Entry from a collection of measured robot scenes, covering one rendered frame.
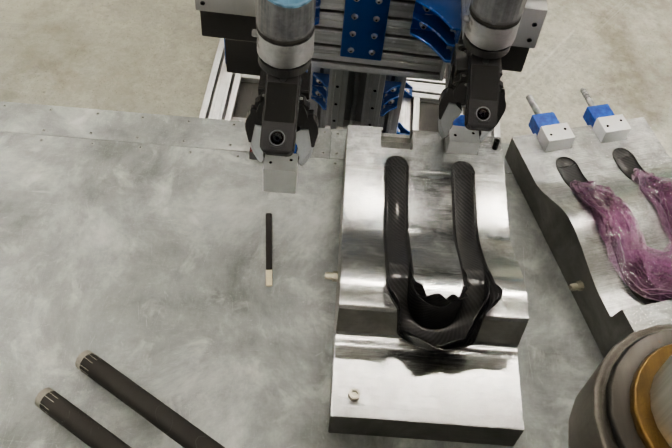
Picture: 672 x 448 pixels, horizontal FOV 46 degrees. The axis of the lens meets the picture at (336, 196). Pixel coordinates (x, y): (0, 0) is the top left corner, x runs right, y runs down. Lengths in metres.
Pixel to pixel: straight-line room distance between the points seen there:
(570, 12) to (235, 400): 2.32
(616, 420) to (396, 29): 1.34
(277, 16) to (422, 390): 0.53
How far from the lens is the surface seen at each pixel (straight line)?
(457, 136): 1.33
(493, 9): 1.15
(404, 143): 1.37
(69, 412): 1.16
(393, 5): 1.63
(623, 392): 0.40
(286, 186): 1.22
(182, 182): 1.39
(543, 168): 1.41
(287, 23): 1.00
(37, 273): 1.32
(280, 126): 1.06
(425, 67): 1.73
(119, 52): 2.83
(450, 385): 1.14
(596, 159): 1.46
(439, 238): 1.23
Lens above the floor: 1.88
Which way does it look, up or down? 52 degrees down
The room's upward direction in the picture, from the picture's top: 6 degrees clockwise
